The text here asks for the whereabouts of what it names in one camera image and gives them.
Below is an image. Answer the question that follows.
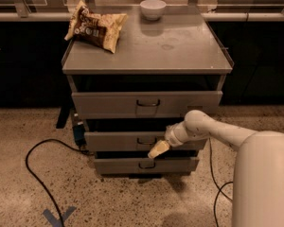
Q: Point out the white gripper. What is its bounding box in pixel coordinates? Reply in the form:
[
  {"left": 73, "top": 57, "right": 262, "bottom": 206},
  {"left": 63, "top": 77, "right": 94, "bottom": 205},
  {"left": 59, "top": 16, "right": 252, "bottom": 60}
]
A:
[{"left": 148, "top": 123, "right": 185, "bottom": 159}]

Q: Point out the grey drawer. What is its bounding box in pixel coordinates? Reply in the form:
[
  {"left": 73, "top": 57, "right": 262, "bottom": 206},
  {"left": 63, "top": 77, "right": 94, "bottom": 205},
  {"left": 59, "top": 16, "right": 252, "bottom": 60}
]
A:
[
  {"left": 94, "top": 157, "right": 199, "bottom": 175},
  {"left": 84, "top": 130, "right": 209, "bottom": 152},
  {"left": 72, "top": 91, "right": 222, "bottom": 119}
]

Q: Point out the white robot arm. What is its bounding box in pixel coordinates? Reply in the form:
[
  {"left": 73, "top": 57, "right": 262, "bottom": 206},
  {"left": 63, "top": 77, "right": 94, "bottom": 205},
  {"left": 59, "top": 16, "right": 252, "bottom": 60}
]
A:
[{"left": 148, "top": 110, "right": 284, "bottom": 227}]

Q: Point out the grey bottom drawer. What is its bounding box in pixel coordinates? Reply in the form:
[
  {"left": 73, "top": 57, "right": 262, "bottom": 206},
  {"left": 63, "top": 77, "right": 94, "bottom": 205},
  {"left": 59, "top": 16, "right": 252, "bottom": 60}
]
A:
[{"left": 94, "top": 157, "right": 199, "bottom": 175}]

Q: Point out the grey top drawer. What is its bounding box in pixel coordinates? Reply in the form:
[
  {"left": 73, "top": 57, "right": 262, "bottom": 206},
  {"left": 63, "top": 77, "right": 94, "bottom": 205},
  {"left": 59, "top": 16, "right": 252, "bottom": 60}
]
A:
[{"left": 72, "top": 91, "right": 222, "bottom": 119}]

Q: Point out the grey metal drawer cabinet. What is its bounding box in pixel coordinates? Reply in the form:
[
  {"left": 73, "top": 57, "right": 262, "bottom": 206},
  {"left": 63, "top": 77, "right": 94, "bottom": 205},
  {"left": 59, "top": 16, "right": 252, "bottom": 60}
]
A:
[{"left": 62, "top": 4, "right": 235, "bottom": 179}]

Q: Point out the blue power box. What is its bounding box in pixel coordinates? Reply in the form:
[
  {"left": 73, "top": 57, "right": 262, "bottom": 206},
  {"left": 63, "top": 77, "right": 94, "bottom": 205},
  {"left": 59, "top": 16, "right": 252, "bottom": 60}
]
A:
[{"left": 72, "top": 122, "right": 86, "bottom": 147}]

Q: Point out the blue tape floor mark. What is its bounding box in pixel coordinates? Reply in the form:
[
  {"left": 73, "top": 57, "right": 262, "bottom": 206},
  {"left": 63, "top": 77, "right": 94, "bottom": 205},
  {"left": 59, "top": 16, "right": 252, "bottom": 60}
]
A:
[{"left": 42, "top": 205, "right": 78, "bottom": 227}]

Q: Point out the brown and yellow chip bag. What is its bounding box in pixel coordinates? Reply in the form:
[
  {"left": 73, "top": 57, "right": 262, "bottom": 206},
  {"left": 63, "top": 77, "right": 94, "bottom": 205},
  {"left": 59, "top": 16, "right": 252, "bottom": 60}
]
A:
[{"left": 64, "top": 1, "right": 128, "bottom": 53}]

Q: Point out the white ceramic bowl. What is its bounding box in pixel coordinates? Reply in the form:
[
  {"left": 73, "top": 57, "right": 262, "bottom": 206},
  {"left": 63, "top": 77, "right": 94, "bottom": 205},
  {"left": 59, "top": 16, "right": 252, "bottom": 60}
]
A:
[{"left": 140, "top": 0, "right": 167, "bottom": 21}]

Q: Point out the black cable on right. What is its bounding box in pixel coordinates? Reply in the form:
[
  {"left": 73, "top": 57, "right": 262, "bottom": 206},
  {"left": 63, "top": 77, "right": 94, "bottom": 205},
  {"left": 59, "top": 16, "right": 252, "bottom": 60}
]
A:
[{"left": 207, "top": 138, "right": 235, "bottom": 227}]

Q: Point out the black cable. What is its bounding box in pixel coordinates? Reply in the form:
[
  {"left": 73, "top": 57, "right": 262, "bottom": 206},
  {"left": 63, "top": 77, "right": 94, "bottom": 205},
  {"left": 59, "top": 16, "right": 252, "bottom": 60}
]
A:
[
  {"left": 207, "top": 138, "right": 235, "bottom": 227},
  {"left": 25, "top": 138, "right": 95, "bottom": 227}
]

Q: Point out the black cable on left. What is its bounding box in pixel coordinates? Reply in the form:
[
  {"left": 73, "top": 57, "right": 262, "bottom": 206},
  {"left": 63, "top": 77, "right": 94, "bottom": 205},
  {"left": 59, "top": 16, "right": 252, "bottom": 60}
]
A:
[{"left": 25, "top": 138, "right": 95, "bottom": 227}]

